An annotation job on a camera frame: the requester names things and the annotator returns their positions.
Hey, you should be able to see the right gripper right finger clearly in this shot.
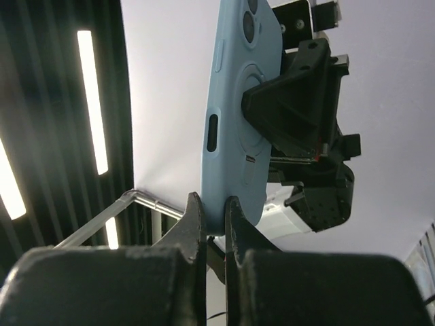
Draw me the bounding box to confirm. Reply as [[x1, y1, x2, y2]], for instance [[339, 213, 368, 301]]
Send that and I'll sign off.
[[224, 196, 433, 325]]

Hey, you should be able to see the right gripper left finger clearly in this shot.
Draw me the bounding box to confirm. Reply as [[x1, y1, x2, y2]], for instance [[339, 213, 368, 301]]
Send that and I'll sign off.
[[1, 192, 207, 325]]

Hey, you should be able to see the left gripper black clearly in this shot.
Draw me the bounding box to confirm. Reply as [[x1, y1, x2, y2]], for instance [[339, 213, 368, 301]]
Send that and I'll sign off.
[[241, 38, 361, 188]]

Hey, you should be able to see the light blue phone case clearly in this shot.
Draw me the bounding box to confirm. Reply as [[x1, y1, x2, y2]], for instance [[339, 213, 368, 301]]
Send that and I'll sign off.
[[200, 1, 283, 236]]

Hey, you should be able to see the ceiling light strip left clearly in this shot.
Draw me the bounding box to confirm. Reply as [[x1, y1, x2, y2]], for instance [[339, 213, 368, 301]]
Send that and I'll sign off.
[[1, 142, 27, 220]]

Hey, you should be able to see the ceiling light strip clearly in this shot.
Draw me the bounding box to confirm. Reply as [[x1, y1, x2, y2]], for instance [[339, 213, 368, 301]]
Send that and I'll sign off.
[[77, 31, 109, 175], [1, 142, 27, 220]]

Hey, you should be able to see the ceiling light strip right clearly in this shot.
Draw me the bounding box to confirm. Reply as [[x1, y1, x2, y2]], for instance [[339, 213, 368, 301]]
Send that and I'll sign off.
[[77, 31, 109, 175]]

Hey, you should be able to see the left aluminium frame post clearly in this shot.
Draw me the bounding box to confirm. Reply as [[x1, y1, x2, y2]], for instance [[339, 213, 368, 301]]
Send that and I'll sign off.
[[54, 189, 184, 251]]

